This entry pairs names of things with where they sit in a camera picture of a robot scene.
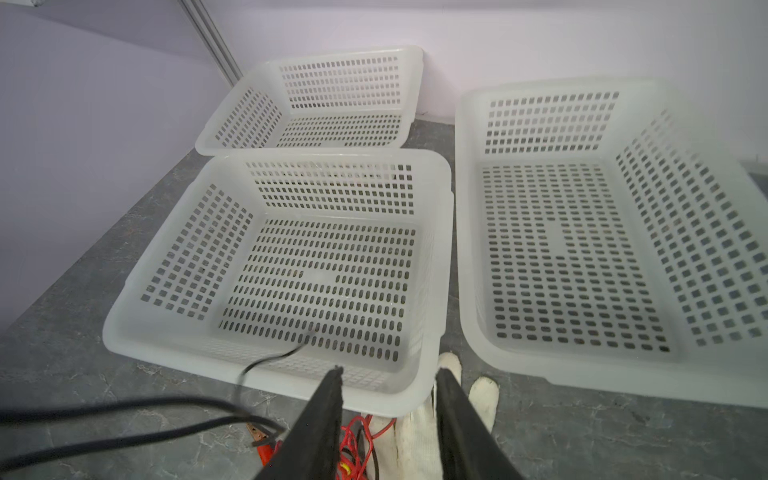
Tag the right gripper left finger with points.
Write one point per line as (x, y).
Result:
(311, 450)

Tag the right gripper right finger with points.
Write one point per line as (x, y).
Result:
(467, 449)

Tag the white work glove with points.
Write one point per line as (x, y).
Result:
(411, 448)

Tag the front middle white basket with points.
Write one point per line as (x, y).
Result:
(278, 265)

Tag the white basket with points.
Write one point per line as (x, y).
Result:
(278, 265)
(606, 239)
(358, 99)

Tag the right white basket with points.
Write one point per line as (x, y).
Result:
(606, 239)

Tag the back left white basket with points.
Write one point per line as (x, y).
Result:
(358, 99)

